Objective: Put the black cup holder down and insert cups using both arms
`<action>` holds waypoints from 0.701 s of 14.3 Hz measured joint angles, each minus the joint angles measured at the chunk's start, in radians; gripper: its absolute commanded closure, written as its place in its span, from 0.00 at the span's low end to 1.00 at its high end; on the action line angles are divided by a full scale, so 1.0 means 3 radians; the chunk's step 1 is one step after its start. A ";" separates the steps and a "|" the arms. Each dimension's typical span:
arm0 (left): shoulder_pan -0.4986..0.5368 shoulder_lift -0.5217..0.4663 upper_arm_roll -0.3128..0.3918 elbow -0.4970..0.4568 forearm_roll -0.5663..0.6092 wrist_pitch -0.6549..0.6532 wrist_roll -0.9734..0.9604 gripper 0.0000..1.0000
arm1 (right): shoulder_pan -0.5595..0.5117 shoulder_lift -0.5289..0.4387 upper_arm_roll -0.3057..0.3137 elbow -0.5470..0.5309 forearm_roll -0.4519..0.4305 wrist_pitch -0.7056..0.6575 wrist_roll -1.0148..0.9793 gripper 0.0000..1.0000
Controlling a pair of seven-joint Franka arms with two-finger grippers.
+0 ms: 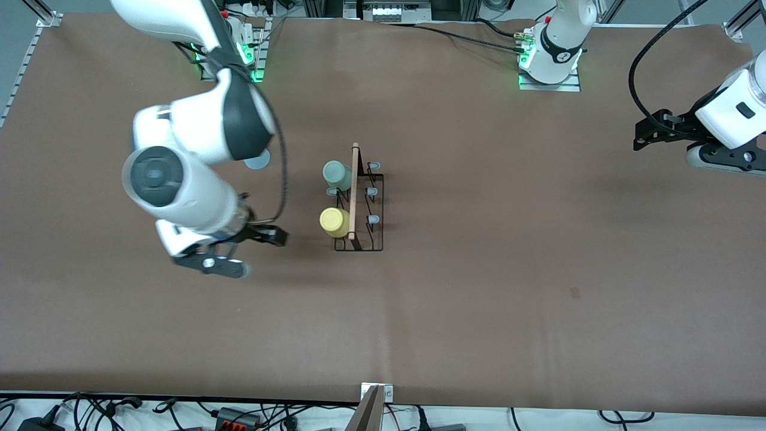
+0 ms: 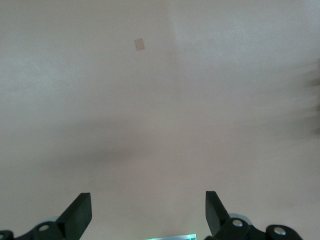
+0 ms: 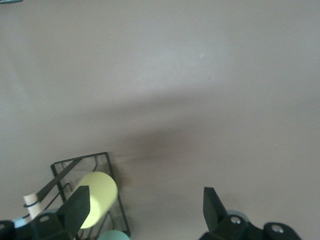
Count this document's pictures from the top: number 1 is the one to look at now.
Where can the aluminium corner profile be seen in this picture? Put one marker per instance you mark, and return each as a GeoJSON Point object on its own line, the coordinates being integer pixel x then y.
{"type": "Point", "coordinates": [48, 18]}
{"type": "Point", "coordinates": [739, 24]}

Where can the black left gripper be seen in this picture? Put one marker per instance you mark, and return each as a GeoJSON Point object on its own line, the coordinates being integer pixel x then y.
{"type": "Point", "coordinates": [680, 124]}

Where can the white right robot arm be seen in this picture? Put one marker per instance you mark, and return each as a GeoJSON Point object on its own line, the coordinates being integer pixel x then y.
{"type": "Point", "coordinates": [173, 191]}

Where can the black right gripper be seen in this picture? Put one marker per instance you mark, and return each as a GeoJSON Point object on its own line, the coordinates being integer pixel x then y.
{"type": "Point", "coordinates": [256, 232]}

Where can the light blue plastic cup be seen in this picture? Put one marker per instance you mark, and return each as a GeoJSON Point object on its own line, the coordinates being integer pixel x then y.
{"type": "Point", "coordinates": [260, 161]}

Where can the white power strip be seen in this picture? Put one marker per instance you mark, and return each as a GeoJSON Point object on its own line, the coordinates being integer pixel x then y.
{"type": "Point", "coordinates": [386, 11]}

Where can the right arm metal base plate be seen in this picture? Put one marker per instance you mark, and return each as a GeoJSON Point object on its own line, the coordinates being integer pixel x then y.
{"type": "Point", "coordinates": [261, 54]}

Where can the perforated aluminium rail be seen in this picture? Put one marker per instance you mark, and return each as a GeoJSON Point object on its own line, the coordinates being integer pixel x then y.
{"type": "Point", "coordinates": [15, 78]}

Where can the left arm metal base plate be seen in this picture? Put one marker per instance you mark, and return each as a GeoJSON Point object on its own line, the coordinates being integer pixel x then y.
{"type": "Point", "coordinates": [571, 85]}

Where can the silver mounting bracket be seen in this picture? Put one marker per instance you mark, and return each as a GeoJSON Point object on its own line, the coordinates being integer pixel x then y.
{"type": "Point", "coordinates": [388, 392]}

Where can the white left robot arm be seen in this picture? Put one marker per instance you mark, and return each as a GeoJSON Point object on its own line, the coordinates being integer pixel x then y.
{"type": "Point", "coordinates": [562, 36]}

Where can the aluminium camera post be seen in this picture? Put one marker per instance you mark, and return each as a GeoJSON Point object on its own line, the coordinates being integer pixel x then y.
{"type": "Point", "coordinates": [366, 416]}

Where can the large paper table cover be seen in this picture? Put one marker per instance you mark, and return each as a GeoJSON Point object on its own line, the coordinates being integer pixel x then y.
{"type": "Point", "coordinates": [383, 335]}

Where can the yellow plastic cup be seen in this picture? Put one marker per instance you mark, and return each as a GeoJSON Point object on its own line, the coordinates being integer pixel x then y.
{"type": "Point", "coordinates": [334, 221]}

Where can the mint green plastic cup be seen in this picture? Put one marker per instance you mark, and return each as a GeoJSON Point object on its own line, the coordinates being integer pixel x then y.
{"type": "Point", "coordinates": [337, 175]}

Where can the black orange connector box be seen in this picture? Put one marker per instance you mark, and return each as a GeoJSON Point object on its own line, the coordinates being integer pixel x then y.
{"type": "Point", "coordinates": [236, 417]}

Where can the black power adapter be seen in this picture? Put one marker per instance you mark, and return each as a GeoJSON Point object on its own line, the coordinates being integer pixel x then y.
{"type": "Point", "coordinates": [39, 425]}

